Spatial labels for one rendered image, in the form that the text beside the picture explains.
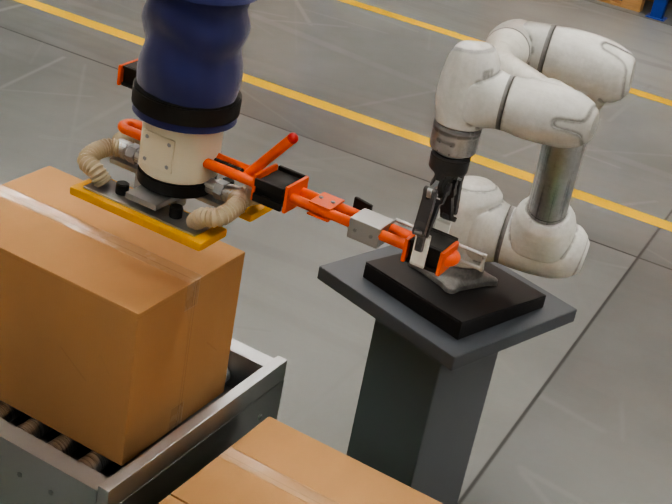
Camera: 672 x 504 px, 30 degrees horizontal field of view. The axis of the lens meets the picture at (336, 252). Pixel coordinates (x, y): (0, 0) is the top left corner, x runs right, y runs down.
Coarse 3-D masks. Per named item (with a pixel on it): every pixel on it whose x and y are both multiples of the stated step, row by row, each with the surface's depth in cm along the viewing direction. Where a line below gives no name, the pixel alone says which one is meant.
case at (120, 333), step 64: (0, 192) 298; (64, 192) 303; (0, 256) 276; (64, 256) 276; (128, 256) 281; (192, 256) 286; (0, 320) 283; (64, 320) 272; (128, 320) 263; (192, 320) 282; (0, 384) 291; (64, 384) 279; (128, 384) 269; (192, 384) 294; (128, 448) 278
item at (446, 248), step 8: (432, 232) 244; (408, 240) 240; (432, 240) 241; (440, 240) 242; (448, 240) 243; (408, 248) 242; (432, 248) 239; (440, 248) 239; (448, 248) 240; (456, 248) 243; (408, 256) 243; (432, 256) 240; (440, 256) 238; (432, 264) 240; (440, 264) 238; (432, 272) 240; (440, 272) 239
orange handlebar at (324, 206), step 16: (128, 128) 267; (208, 160) 260; (224, 160) 262; (240, 176) 256; (304, 192) 255; (304, 208) 251; (320, 208) 249; (336, 208) 252; (352, 208) 251; (384, 240) 244; (400, 240) 243; (448, 256) 240
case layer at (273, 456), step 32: (256, 448) 294; (288, 448) 296; (320, 448) 298; (192, 480) 280; (224, 480) 282; (256, 480) 284; (288, 480) 285; (320, 480) 287; (352, 480) 289; (384, 480) 291
